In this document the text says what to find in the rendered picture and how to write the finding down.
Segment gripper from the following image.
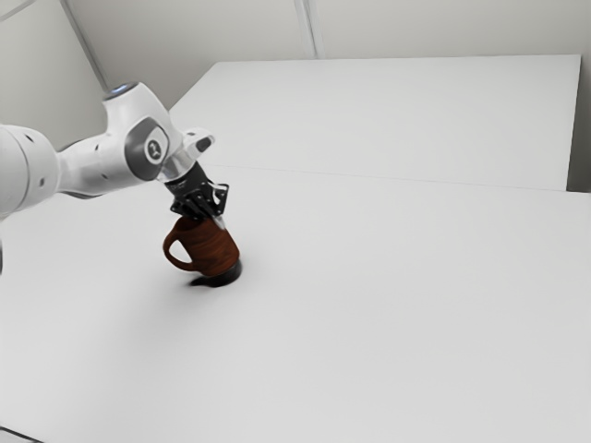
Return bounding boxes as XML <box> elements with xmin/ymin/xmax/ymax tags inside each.
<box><xmin>164</xmin><ymin>163</ymin><xmax>231</xmax><ymax>231</ymax></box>

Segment brown wooden mug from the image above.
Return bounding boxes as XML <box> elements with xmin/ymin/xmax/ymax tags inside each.
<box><xmin>163</xmin><ymin>215</ymin><xmax>244</xmax><ymax>285</ymax></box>

